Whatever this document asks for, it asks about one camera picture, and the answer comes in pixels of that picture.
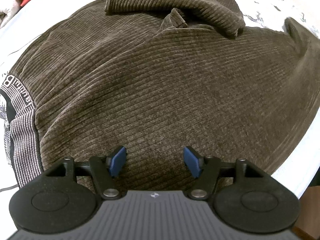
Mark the white deer-print bed runner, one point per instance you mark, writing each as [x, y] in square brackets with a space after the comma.
[37, 16]

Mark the wooden bed frame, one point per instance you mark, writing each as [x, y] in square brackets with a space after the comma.
[307, 225]

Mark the cream folded blanket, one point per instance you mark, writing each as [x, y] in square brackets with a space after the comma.
[8, 10]

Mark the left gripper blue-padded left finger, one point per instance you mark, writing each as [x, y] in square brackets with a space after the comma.
[104, 169]

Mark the dark olive corduroy pants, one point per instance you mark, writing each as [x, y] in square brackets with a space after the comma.
[155, 76]

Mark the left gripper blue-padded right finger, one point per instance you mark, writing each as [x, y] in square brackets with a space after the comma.
[204, 170]

